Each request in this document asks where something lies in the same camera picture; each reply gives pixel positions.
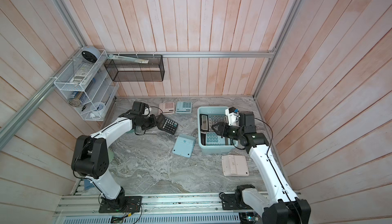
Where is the large black desk calculator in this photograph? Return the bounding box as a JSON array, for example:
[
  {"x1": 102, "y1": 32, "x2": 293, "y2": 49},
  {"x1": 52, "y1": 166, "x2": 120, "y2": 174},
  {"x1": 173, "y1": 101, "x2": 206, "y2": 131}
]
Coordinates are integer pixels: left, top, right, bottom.
[{"x1": 199, "y1": 114, "x2": 228, "y2": 132}]

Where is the mint green storage box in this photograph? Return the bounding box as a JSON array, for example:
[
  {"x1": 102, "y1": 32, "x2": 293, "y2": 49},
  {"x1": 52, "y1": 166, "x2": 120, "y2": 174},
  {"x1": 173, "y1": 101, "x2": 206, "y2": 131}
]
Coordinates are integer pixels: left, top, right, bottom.
[{"x1": 198, "y1": 106, "x2": 238, "y2": 155}]

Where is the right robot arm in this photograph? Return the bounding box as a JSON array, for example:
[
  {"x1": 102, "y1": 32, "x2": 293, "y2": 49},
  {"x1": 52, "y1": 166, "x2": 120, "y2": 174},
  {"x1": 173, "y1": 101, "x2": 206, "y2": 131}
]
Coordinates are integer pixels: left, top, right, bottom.
[{"x1": 212, "y1": 107, "x2": 311, "y2": 224}]

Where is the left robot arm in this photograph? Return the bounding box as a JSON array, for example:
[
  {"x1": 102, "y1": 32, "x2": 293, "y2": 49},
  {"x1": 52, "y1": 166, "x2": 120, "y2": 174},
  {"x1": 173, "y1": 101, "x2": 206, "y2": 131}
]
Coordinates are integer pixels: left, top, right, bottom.
[{"x1": 71, "y1": 101, "x2": 156, "y2": 200}]

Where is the small pink calculator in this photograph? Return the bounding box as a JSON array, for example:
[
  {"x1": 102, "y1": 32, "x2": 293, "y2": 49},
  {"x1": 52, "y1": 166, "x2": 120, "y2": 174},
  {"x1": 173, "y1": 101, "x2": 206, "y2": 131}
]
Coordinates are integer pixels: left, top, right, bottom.
[{"x1": 158, "y1": 102, "x2": 175, "y2": 115}]

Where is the upturned pink calculator right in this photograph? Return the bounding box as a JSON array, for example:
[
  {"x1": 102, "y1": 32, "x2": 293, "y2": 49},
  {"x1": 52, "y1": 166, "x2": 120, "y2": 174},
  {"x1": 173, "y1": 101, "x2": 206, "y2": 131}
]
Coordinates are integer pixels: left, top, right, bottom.
[{"x1": 222, "y1": 155, "x2": 249, "y2": 177}]

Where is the upturned light blue calculator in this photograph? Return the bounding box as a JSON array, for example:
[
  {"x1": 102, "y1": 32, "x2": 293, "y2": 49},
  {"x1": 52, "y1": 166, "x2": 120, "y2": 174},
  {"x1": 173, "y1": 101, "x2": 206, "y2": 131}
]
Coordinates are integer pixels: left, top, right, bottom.
[{"x1": 172, "y1": 134, "x2": 196, "y2": 158}]

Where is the small teal calculator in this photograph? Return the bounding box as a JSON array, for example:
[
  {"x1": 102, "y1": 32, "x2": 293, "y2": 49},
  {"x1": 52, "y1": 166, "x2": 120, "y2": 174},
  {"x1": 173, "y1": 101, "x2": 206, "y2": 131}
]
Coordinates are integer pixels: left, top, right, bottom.
[{"x1": 175, "y1": 101, "x2": 193, "y2": 114}]

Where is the green pen cup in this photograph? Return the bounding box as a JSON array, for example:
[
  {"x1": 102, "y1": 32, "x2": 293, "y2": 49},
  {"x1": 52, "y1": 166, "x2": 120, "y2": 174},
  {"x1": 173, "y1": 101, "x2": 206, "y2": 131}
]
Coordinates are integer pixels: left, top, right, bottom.
[{"x1": 107, "y1": 148, "x2": 114, "y2": 163}]

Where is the white mug on shelf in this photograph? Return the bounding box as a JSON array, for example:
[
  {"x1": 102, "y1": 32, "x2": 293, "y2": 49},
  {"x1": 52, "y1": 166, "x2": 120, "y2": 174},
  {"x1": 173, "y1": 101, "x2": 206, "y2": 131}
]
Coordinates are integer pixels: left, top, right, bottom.
[{"x1": 89, "y1": 102, "x2": 106, "y2": 119}]

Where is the black mesh basket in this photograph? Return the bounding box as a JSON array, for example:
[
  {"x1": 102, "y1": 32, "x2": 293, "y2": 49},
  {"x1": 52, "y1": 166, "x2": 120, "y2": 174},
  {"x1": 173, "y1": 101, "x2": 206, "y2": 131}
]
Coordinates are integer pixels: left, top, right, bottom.
[{"x1": 104, "y1": 54, "x2": 165, "y2": 82}]

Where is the ruler on basket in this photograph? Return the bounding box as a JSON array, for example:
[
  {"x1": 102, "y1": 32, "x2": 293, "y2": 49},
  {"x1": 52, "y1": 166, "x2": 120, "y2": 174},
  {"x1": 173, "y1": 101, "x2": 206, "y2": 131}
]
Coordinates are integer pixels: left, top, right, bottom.
[{"x1": 108, "y1": 54, "x2": 149, "y2": 64}]

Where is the grey round alarm clock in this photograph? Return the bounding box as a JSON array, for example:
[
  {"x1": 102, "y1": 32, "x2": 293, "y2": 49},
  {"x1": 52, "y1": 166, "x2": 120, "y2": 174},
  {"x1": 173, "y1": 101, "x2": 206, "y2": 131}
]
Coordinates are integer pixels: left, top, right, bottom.
[{"x1": 81, "y1": 46, "x2": 101, "y2": 64}]

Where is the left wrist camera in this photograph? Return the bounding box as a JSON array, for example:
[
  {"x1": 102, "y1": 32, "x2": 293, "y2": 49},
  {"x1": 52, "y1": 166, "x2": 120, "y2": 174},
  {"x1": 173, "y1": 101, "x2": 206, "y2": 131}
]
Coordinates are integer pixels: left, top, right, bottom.
[{"x1": 144, "y1": 107, "x2": 152, "y2": 116}]

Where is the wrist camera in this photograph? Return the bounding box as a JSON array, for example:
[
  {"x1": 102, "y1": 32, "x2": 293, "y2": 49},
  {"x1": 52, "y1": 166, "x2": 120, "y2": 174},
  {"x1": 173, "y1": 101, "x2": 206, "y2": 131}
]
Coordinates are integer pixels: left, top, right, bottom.
[
  {"x1": 225, "y1": 107, "x2": 239, "y2": 126},
  {"x1": 144, "y1": 107, "x2": 152, "y2": 116}
]

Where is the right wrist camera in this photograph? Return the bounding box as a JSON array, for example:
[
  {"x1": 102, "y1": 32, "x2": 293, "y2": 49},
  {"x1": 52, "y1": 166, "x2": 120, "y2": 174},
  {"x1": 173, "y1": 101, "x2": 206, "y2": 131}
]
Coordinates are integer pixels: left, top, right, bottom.
[{"x1": 225, "y1": 107, "x2": 239, "y2": 126}]

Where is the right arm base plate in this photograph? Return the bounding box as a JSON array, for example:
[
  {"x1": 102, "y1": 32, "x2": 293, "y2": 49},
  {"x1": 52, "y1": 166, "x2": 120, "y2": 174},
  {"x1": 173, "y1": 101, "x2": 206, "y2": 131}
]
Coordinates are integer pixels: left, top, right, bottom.
[{"x1": 219, "y1": 192, "x2": 246, "y2": 210}]

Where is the white wire shelf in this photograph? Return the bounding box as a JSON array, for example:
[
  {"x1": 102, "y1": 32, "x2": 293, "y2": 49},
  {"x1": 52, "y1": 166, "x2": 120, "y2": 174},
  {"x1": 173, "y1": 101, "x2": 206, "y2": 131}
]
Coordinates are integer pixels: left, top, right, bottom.
[{"x1": 54, "y1": 49, "x2": 119, "y2": 121}]

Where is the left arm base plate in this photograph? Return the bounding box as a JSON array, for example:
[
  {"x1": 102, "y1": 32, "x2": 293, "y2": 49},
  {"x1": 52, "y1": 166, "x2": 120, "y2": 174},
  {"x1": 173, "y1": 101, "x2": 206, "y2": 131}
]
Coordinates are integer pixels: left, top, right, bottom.
[{"x1": 98, "y1": 196, "x2": 143, "y2": 214}]

